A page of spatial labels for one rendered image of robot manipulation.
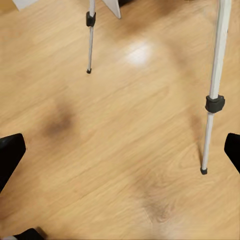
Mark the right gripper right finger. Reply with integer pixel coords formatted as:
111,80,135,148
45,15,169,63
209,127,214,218
224,133,240,173

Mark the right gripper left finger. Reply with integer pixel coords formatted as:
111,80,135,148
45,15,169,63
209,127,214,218
0,133,26,193

